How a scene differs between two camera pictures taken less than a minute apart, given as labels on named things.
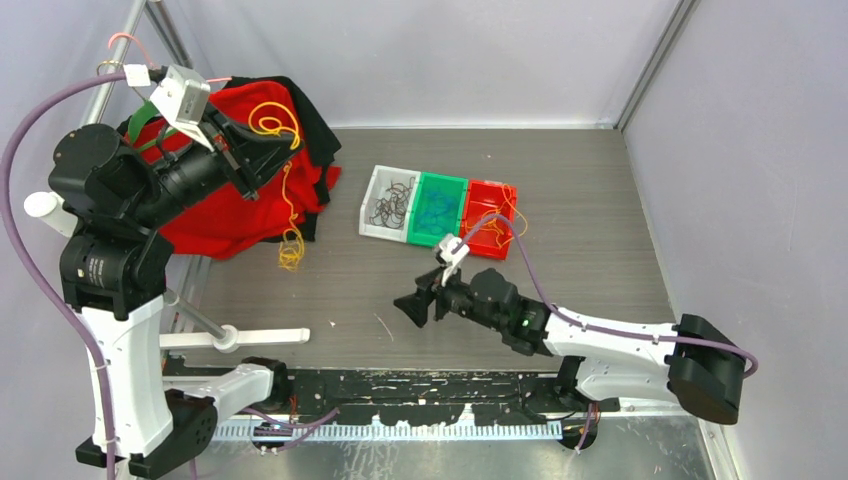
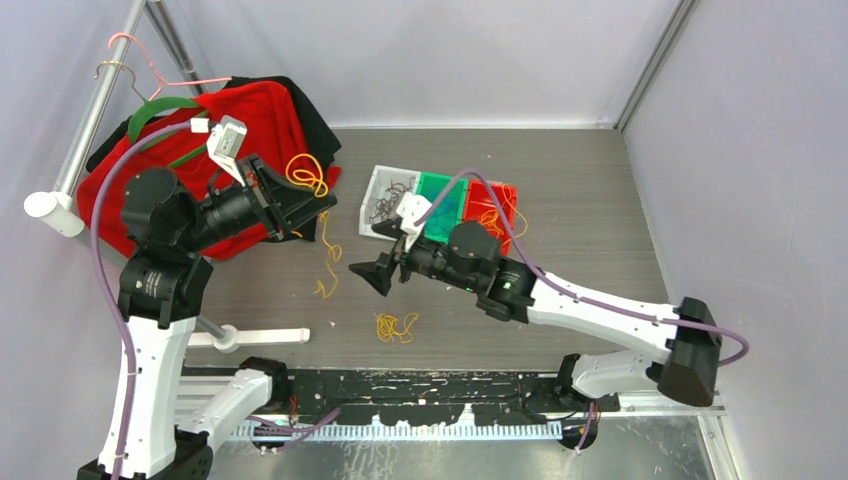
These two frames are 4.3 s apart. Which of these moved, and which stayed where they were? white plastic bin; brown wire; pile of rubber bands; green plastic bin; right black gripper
Moved: right black gripper
Stayed: pile of rubber bands; green plastic bin; white plastic bin; brown wire
